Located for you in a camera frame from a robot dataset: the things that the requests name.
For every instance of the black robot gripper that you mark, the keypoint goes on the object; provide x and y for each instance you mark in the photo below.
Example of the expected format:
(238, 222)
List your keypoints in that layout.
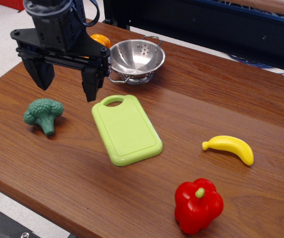
(60, 37)

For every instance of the yellow toy banana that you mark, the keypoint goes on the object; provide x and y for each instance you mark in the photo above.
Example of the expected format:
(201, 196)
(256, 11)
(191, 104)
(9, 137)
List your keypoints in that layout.
(233, 145)

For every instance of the steel colander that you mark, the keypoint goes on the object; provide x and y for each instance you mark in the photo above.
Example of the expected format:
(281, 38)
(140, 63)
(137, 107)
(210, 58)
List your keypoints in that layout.
(135, 61)

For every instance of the green toy broccoli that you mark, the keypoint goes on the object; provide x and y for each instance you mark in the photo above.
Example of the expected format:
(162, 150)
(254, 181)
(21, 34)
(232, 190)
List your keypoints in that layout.
(43, 112)

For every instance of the orange toy pumpkin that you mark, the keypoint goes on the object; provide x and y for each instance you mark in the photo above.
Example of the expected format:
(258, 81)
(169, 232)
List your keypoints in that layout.
(102, 39)

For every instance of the green plastic cutting board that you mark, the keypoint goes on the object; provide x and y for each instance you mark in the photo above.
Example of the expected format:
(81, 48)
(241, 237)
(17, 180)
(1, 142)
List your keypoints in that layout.
(126, 130)

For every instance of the red box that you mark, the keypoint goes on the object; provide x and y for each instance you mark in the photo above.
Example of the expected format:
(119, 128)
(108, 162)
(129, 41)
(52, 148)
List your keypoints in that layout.
(15, 4)

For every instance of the red toy bell pepper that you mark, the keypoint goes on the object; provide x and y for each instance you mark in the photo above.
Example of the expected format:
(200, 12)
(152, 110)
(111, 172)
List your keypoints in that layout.
(197, 204)

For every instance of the metal bracket with screw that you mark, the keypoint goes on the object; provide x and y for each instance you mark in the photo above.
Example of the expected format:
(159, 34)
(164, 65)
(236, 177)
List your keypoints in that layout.
(10, 228)

